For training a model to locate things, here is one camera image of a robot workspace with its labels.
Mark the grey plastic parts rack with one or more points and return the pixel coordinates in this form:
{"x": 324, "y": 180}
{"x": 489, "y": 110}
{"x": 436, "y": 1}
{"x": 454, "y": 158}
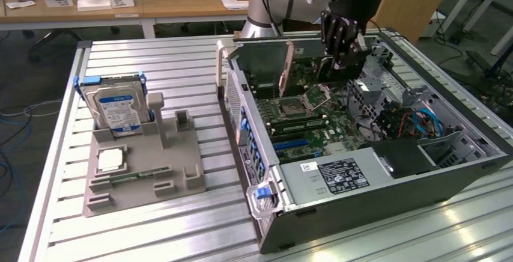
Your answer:
{"x": 140, "y": 184}

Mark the hard disk with blue bracket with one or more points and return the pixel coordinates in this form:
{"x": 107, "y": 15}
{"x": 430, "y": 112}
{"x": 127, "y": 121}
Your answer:
{"x": 116, "y": 108}

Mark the white desk frame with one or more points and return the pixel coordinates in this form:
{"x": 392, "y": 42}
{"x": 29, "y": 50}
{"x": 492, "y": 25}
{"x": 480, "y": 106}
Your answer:
{"x": 465, "y": 0}

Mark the metal disk bay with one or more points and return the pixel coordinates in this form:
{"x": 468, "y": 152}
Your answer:
{"x": 372, "y": 90}

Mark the black chair base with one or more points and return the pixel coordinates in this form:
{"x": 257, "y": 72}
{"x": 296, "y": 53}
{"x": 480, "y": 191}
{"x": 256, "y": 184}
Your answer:
{"x": 52, "y": 42}

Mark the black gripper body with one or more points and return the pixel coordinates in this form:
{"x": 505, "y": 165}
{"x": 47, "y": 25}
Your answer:
{"x": 356, "y": 0}

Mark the wooden cabinet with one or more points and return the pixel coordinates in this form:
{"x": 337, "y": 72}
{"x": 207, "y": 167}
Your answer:
{"x": 416, "y": 0}

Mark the green motherboard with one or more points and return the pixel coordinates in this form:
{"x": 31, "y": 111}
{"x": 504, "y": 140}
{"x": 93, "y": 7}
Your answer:
{"x": 332, "y": 129}

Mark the blue expansion slot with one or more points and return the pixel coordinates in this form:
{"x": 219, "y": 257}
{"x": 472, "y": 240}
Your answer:
{"x": 290, "y": 145}

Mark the blue case latch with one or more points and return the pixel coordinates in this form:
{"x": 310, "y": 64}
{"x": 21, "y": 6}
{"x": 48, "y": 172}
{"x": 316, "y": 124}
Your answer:
{"x": 264, "y": 192}

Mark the graphics card with metal bracket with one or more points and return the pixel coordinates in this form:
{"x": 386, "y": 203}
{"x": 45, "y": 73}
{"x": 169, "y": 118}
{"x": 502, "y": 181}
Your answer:
{"x": 285, "y": 69}

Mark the green RAM stick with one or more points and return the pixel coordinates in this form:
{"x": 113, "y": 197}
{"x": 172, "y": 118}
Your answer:
{"x": 128, "y": 177}

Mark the silver CPU chip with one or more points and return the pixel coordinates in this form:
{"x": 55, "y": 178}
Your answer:
{"x": 108, "y": 160}

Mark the wooden desk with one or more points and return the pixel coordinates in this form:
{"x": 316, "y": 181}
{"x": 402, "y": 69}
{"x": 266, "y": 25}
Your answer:
{"x": 80, "y": 15}

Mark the white paper label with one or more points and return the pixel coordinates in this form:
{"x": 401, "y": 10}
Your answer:
{"x": 20, "y": 4}

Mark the grey power supply unit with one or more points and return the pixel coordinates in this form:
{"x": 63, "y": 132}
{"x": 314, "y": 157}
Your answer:
{"x": 320, "y": 184}

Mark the black open PC case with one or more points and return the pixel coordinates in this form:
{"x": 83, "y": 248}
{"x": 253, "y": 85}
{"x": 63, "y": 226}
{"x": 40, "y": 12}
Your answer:
{"x": 360, "y": 202}

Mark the installed RAM stick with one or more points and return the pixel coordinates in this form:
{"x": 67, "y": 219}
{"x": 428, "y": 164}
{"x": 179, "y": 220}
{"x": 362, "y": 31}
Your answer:
{"x": 298, "y": 126}

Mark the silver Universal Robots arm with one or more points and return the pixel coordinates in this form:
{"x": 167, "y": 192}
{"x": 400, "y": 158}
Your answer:
{"x": 264, "y": 6}

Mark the CPU socket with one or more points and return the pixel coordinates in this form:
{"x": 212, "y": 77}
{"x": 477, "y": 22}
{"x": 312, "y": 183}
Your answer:
{"x": 293, "y": 108}

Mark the metal socket cover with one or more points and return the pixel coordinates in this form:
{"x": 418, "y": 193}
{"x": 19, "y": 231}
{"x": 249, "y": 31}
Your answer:
{"x": 318, "y": 93}

